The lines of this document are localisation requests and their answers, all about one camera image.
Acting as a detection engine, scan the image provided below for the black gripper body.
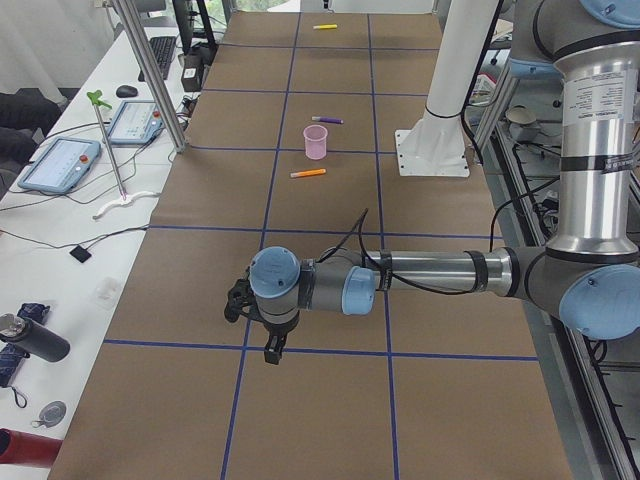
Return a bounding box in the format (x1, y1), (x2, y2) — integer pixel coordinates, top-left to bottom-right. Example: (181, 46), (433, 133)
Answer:
(224, 278), (298, 345)

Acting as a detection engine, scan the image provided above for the orange highlighter pen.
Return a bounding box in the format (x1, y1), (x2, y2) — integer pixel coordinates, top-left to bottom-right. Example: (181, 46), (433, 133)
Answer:
(289, 168), (327, 179)

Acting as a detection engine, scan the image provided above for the purple highlighter pen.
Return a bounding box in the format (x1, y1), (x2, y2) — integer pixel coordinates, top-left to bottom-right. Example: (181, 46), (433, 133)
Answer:
(311, 116), (344, 125)

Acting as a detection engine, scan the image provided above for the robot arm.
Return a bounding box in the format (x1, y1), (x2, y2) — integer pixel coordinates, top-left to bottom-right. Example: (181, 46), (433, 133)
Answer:
(224, 1), (639, 364)

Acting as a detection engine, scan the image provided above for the pink mesh pen holder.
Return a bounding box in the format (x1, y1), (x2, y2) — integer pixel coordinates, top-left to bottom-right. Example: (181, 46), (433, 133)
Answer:
(303, 124), (328, 160)

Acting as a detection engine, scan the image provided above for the clear plastic bag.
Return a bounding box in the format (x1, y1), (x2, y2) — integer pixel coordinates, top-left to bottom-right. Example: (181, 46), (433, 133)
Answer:
(92, 277), (122, 309)

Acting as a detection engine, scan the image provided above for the white curved stand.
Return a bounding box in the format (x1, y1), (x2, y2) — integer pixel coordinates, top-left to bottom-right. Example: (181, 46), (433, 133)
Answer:
(92, 191), (160, 220)

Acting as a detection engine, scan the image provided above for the small black square device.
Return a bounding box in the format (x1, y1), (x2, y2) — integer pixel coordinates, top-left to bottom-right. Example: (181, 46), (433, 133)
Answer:
(69, 245), (92, 263)

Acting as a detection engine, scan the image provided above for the far teach pendant tablet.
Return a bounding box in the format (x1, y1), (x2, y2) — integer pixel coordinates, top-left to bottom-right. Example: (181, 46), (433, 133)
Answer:
(108, 100), (164, 147)

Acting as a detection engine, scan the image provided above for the teach pendant tablet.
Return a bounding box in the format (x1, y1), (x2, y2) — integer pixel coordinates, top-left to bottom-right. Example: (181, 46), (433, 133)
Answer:
(18, 137), (101, 194)
(108, 100), (164, 147)

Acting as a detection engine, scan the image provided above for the black water bottle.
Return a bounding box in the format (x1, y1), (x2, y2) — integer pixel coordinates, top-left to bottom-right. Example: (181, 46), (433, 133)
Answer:
(1, 314), (70, 363)

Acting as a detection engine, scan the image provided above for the round grey tape measure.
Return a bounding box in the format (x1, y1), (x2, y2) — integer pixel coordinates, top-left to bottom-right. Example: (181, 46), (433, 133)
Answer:
(31, 400), (67, 428)

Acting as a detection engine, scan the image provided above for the near teach pendant tablet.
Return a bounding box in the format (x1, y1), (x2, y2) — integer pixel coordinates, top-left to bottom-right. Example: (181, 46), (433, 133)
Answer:
(18, 137), (101, 194)

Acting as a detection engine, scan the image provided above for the dark blue folded umbrella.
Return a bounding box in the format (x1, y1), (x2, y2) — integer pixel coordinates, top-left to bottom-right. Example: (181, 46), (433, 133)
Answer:
(0, 302), (52, 389)

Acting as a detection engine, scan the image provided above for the black computer mouse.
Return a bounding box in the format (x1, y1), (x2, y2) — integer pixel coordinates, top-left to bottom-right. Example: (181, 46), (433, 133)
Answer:
(115, 85), (138, 99)

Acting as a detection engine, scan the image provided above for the black box with label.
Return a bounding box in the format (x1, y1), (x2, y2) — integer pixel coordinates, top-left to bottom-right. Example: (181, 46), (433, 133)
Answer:
(181, 47), (210, 93)

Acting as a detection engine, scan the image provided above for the black monitor stand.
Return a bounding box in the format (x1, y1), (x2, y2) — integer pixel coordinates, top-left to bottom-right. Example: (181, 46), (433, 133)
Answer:
(171, 0), (218, 55)

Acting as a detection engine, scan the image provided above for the metal rod green tip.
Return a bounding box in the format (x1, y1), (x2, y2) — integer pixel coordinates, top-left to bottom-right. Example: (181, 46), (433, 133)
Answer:
(87, 90), (127, 200)

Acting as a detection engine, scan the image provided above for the black keyboard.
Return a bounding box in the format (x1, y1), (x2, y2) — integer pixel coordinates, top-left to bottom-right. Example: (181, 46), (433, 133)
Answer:
(149, 36), (176, 80)

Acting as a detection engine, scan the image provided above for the red cylinder bottle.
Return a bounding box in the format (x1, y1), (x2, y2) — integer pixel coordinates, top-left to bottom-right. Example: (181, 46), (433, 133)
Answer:
(0, 428), (63, 468)

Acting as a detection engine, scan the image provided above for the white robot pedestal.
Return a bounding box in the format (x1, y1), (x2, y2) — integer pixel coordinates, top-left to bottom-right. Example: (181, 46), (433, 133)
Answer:
(395, 0), (502, 178)

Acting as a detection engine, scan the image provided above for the aluminium frame post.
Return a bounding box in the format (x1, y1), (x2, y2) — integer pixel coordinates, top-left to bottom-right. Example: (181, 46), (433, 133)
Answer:
(112, 0), (186, 153)

